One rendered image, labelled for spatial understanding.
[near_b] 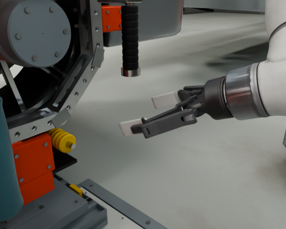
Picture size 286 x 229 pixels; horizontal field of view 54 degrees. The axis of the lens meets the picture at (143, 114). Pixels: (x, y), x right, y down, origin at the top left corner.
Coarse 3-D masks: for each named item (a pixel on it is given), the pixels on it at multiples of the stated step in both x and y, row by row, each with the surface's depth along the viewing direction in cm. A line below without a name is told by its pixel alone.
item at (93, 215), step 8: (56, 176) 127; (64, 184) 121; (72, 184) 119; (80, 192) 115; (88, 200) 109; (96, 208) 110; (104, 208) 107; (80, 216) 105; (88, 216) 106; (96, 216) 103; (104, 216) 107; (72, 224) 102; (80, 224) 102; (88, 224) 101; (96, 224) 105; (104, 224) 108
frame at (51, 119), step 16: (80, 0) 78; (96, 0) 76; (80, 16) 79; (96, 16) 78; (80, 32) 81; (96, 32) 79; (80, 48) 84; (96, 48) 80; (80, 64) 83; (96, 64) 82; (64, 80) 82; (80, 80) 79; (64, 96) 78; (80, 96) 81; (32, 112) 77; (48, 112) 77; (64, 112) 78; (16, 128) 69; (32, 128) 74; (48, 128) 76
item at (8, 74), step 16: (64, 0) 82; (0, 64) 72; (64, 64) 86; (16, 80) 95; (32, 80) 91; (48, 80) 87; (0, 96) 89; (16, 96) 77; (32, 96) 84; (48, 96) 83; (16, 112) 78
